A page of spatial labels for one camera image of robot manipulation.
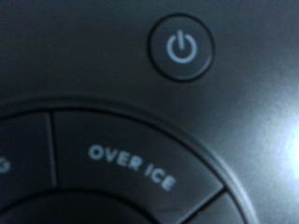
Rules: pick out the black Keurig coffee machine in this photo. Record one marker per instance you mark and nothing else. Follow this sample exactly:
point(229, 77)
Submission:
point(124, 77)

